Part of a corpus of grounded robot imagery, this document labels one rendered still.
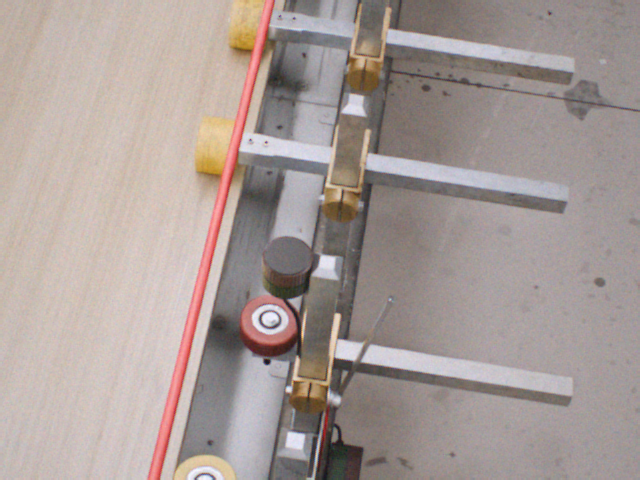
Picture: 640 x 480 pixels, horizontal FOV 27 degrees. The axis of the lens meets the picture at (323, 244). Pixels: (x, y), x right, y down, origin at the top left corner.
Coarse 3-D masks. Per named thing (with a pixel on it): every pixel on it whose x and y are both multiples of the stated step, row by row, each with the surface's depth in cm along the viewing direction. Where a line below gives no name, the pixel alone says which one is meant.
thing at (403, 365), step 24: (288, 360) 184; (336, 360) 182; (384, 360) 182; (408, 360) 182; (432, 360) 183; (456, 360) 183; (432, 384) 184; (456, 384) 183; (480, 384) 182; (504, 384) 181; (528, 384) 182; (552, 384) 182
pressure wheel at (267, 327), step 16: (256, 304) 180; (272, 304) 181; (240, 320) 179; (256, 320) 179; (272, 320) 178; (288, 320) 179; (240, 336) 180; (256, 336) 177; (272, 336) 177; (288, 336) 178; (256, 352) 179; (272, 352) 178
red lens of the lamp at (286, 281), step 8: (272, 240) 162; (264, 248) 161; (264, 256) 160; (312, 256) 161; (264, 264) 160; (264, 272) 161; (272, 272) 159; (304, 272) 159; (272, 280) 160; (280, 280) 159; (288, 280) 159; (296, 280) 159; (304, 280) 161
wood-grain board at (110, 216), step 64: (0, 0) 211; (64, 0) 212; (128, 0) 213; (192, 0) 214; (0, 64) 203; (64, 64) 204; (128, 64) 205; (192, 64) 206; (0, 128) 196; (64, 128) 196; (128, 128) 197; (192, 128) 198; (256, 128) 202; (0, 192) 189; (64, 192) 190; (128, 192) 190; (192, 192) 191; (0, 256) 182; (64, 256) 183; (128, 256) 184; (192, 256) 185; (0, 320) 177; (64, 320) 177; (128, 320) 178; (0, 384) 171; (64, 384) 172; (128, 384) 172; (192, 384) 173; (0, 448) 166; (64, 448) 166; (128, 448) 167
